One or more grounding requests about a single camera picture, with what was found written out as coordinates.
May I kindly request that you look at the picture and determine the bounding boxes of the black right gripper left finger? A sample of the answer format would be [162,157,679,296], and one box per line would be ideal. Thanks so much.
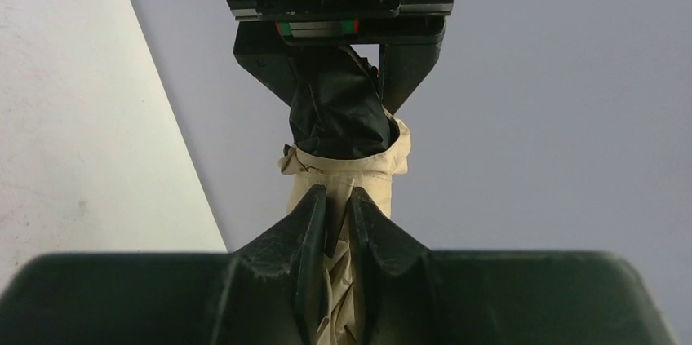
[1,186,326,344]

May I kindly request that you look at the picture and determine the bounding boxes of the beige folding umbrella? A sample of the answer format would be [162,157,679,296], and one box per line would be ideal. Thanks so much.
[279,46,411,344]

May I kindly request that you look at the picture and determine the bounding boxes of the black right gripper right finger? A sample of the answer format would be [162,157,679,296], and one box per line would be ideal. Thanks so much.
[348,188,676,344]

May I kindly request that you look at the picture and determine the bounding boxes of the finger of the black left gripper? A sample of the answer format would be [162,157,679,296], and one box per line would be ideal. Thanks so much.
[379,42,441,114]
[233,21,298,106]

